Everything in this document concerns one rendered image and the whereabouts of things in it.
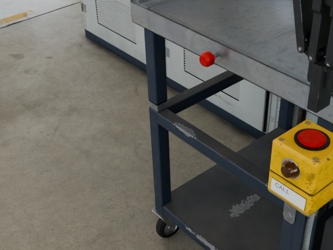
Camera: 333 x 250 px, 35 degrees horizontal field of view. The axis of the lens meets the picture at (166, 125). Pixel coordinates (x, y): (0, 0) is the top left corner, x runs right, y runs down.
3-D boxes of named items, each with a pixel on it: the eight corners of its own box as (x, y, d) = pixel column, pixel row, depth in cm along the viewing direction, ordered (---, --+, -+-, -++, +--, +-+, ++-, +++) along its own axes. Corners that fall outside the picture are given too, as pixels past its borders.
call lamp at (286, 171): (293, 188, 74) (296, 169, 72) (274, 176, 76) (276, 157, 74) (299, 183, 75) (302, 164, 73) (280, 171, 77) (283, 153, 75)
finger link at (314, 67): (317, 65, 67) (312, 63, 68) (310, 111, 71) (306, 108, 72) (332, 57, 69) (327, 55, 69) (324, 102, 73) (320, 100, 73)
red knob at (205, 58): (207, 70, 111) (207, 56, 110) (197, 65, 113) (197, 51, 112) (223, 63, 114) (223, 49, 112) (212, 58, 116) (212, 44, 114)
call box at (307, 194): (307, 219, 76) (317, 164, 71) (265, 191, 82) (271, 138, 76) (341, 193, 81) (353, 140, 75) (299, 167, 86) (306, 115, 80)
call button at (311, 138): (313, 157, 74) (315, 149, 73) (290, 145, 76) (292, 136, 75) (331, 146, 76) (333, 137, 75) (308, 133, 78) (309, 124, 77)
